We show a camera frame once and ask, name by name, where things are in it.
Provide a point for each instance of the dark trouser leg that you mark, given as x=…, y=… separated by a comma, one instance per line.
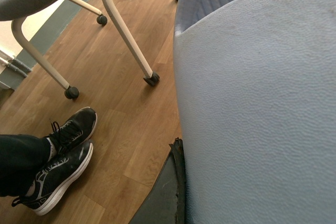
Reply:
x=22, y=156

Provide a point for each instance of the white chair leg with caster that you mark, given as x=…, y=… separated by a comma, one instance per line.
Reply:
x=16, y=27

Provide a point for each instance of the black sneaker upper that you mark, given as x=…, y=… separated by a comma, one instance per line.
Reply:
x=77, y=129

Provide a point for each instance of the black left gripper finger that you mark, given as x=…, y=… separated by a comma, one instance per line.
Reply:
x=165, y=203

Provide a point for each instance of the light blue slipper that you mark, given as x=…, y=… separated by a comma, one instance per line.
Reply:
x=255, y=83

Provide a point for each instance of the grey wall pipes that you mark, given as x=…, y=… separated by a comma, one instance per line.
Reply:
x=15, y=65

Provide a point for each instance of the black sneaker lower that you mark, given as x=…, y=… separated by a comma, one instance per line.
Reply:
x=54, y=179

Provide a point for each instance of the black sneaker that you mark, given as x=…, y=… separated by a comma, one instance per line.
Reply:
x=77, y=129
x=54, y=179

